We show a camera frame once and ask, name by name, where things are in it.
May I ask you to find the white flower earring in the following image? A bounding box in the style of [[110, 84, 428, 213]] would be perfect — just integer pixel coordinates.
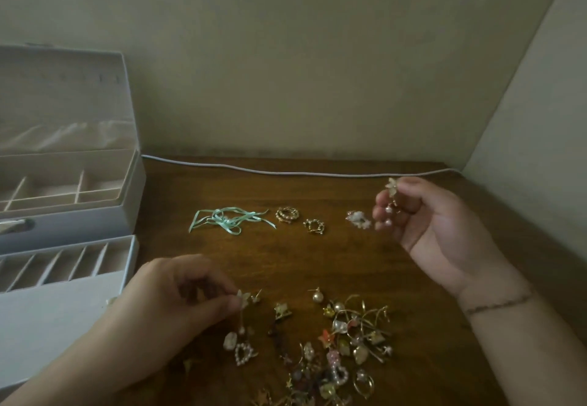
[[346, 210, 372, 231]]

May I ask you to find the person's right forearm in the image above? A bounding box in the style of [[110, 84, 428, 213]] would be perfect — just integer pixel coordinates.
[[457, 257, 587, 406]]

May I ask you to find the pearl heart earring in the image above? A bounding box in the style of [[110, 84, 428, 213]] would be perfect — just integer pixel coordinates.
[[233, 342, 259, 367]]

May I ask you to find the person's left forearm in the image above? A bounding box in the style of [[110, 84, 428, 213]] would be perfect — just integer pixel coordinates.
[[0, 308, 184, 406]]

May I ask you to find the mint green ribbon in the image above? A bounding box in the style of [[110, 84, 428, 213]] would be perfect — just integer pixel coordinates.
[[189, 207, 279, 236]]

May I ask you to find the white cable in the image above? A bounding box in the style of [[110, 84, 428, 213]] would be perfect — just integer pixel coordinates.
[[141, 154, 465, 178]]

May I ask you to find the person's right hand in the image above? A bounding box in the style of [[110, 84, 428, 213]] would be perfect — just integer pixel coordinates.
[[372, 176, 506, 299]]

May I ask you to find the thin dark wrist bracelet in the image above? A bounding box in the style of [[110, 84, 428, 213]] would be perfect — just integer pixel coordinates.
[[463, 292, 535, 317]]

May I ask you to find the flower earring with pearl drops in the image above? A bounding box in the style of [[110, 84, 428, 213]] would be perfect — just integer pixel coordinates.
[[233, 288, 263, 334], [377, 177, 405, 231]]

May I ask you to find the white jewelry box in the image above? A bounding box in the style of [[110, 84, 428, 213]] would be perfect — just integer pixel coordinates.
[[0, 43, 147, 255]]

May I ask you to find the pile of mixed jewelry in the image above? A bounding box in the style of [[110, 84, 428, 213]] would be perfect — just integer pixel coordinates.
[[250, 293, 396, 406]]

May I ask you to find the person's left hand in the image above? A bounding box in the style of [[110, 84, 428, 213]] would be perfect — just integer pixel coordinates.
[[110, 254, 244, 375]]

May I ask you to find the white divided jewelry tray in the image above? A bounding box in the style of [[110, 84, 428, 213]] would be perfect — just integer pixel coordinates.
[[0, 235, 140, 389]]

